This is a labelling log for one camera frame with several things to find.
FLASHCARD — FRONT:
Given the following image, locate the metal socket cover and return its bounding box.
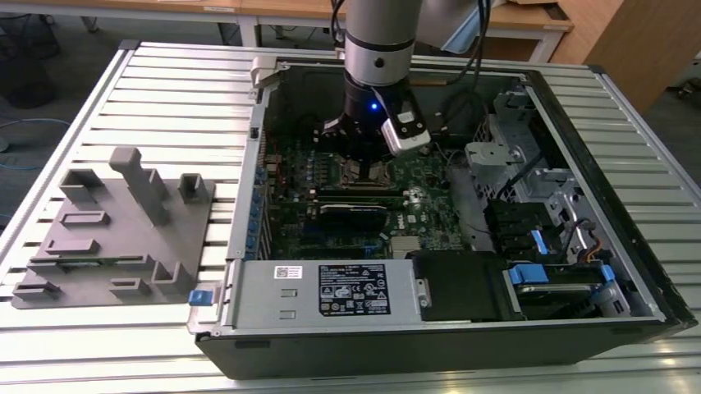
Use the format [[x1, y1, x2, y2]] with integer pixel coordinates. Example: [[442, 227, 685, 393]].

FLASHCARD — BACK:
[[342, 158, 394, 188]]

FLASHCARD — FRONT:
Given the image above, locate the CPU socket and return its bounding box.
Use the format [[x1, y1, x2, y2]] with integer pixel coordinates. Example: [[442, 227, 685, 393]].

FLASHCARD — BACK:
[[338, 154, 397, 190]]

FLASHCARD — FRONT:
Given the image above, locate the black RAM slot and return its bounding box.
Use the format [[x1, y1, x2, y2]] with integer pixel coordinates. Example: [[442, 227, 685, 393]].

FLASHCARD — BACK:
[[314, 186, 412, 198], [314, 195, 412, 207]]

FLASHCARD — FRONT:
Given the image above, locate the silver metal drive cage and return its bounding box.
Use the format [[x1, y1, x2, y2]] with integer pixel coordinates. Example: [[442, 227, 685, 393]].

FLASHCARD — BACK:
[[465, 90, 619, 263]]

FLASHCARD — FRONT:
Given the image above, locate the black graphics card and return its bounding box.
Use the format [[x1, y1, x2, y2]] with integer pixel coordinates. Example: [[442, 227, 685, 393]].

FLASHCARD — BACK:
[[318, 202, 390, 234]]

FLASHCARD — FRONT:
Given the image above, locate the green motherboard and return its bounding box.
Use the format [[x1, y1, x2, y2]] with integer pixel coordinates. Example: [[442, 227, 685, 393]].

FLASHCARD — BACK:
[[262, 137, 478, 262]]

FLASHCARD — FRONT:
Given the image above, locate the black power supply label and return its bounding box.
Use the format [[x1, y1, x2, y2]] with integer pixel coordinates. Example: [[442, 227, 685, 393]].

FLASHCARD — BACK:
[[317, 263, 390, 316]]

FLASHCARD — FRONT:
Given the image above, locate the blue disk carrier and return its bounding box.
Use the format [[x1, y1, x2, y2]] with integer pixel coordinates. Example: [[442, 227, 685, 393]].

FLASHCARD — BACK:
[[507, 263, 551, 285]]

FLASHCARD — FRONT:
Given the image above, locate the grey metal power supply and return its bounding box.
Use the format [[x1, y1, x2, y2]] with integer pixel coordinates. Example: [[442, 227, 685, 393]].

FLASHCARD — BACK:
[[217, 257, 433, 328]]

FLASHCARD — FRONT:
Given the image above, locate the wooden cabinet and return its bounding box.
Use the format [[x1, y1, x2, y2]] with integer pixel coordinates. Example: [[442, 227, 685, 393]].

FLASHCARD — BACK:
[[551, 0, 701, 120]]

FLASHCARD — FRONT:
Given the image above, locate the grey parts rack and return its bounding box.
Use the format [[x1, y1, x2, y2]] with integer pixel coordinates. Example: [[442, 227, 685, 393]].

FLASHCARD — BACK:
[[10, 146, 218, 309]]

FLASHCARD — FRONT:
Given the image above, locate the silver hard disk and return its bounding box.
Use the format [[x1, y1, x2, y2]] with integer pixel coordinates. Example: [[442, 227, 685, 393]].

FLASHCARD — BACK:
[[517, 282, 596, 296]]

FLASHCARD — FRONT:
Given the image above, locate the black PC case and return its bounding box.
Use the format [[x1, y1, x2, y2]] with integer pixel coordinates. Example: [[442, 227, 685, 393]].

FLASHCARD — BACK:
[[186, 55, 701, 381]]

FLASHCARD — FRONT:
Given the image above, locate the green RAM stick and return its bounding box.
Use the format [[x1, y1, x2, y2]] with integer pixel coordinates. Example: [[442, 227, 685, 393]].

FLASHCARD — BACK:
[[54, 257, 111, 272]]

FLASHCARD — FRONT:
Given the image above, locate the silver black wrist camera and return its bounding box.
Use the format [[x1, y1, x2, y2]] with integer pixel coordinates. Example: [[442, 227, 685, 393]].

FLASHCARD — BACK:
[[381, 104, 433, 156]]

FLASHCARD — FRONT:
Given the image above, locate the thick black case cable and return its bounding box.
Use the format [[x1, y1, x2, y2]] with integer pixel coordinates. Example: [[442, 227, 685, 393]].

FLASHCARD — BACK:
[[444, 88, 492, 139]]

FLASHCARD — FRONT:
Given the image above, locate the grey plastic case handle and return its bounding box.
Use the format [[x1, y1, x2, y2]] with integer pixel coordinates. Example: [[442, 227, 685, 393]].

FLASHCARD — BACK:
[[250, 56, 278, 89]]

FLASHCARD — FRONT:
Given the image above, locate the black drive cable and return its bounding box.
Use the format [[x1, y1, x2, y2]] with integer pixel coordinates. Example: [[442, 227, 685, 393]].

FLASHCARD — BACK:
[[496, 148, 547, 202]]

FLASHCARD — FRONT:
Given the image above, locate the wooden desk white frame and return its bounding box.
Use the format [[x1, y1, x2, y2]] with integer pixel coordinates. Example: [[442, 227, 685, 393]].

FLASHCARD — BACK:
[[0, 0, 246, 34], [241, 0, 576, 62]]

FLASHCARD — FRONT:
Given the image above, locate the orange yellow wire bundle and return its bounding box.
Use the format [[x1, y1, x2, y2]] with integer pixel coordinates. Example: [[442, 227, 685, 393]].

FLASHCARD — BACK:
[[580, 241, 611, 263]]

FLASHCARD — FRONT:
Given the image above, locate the blue floor cable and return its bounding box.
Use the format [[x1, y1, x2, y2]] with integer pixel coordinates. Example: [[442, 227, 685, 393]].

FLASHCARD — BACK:
[[0, 117, 73, 173]]

